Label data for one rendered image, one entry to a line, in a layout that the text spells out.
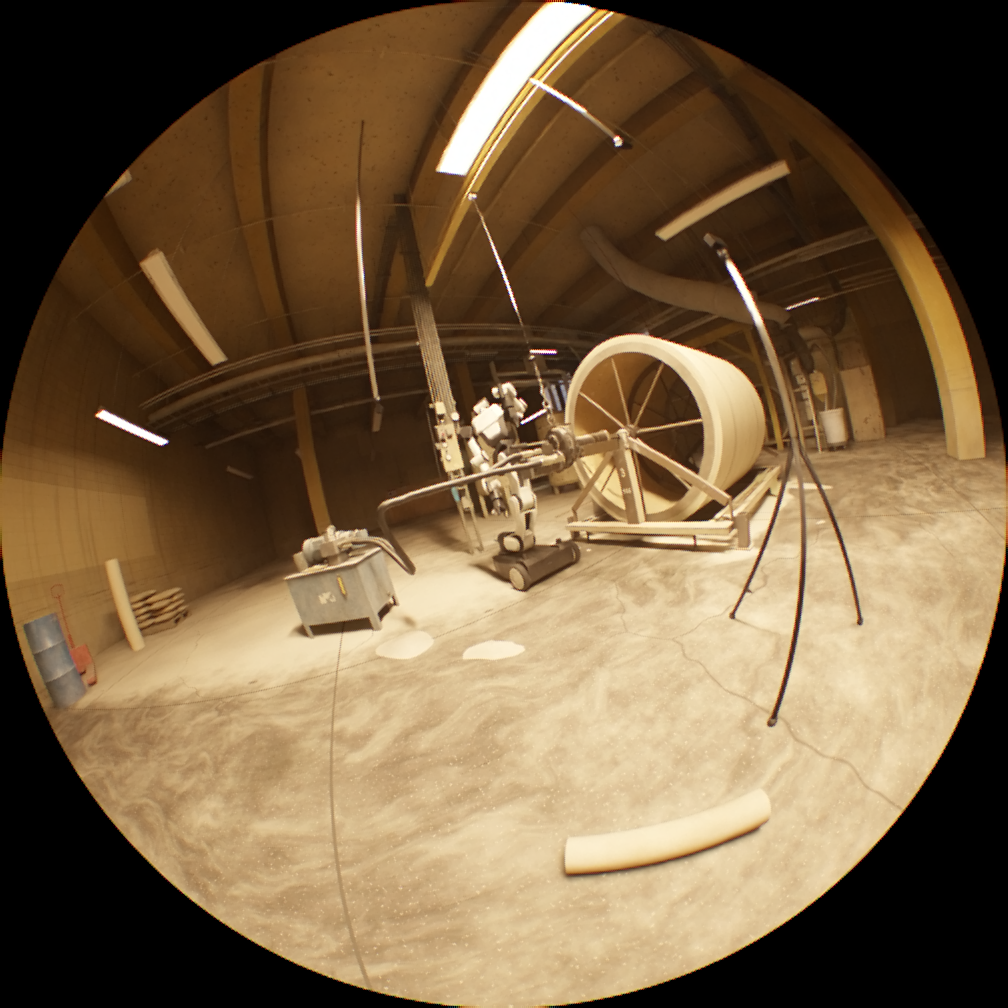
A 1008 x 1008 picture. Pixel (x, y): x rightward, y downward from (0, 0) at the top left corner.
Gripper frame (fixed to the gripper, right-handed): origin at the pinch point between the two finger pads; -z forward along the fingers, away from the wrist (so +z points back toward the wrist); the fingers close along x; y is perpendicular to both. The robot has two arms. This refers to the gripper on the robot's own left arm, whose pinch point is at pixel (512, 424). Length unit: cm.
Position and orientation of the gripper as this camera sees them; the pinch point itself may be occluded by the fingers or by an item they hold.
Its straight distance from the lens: 188.4
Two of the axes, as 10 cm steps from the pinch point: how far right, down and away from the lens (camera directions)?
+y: 8.6, -2.6, 4.4
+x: 4.4, -0.5, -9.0
